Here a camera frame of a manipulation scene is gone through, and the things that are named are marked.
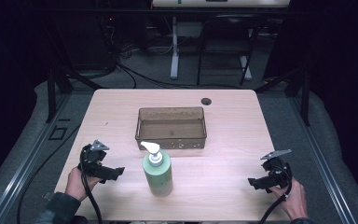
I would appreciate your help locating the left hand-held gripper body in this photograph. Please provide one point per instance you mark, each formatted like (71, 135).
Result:
(94, 161)

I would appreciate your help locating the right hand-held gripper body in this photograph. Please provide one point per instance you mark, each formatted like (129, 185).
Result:
(276, 171)

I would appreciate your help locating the green pump soap bottle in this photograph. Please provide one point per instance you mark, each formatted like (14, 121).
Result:
(157, 169)

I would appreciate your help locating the brown translucent plastic bin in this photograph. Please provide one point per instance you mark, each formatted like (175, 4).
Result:
(171, 127)

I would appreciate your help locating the person's left hand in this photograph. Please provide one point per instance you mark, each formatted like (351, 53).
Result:
(77, 184)

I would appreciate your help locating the person's right hand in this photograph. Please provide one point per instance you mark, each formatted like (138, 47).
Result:
(293, 200)

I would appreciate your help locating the black chair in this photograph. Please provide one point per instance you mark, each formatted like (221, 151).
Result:
(227, 46)

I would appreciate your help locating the white standing desk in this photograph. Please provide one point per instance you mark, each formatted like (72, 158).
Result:
(205, 18)

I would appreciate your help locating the aluminium floor rail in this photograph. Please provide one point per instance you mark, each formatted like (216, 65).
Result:
(323, 158)
(21, 165)

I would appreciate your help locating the black metal frame post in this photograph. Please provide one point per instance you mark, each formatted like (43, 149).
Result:
(52, 93)
(304, 93)

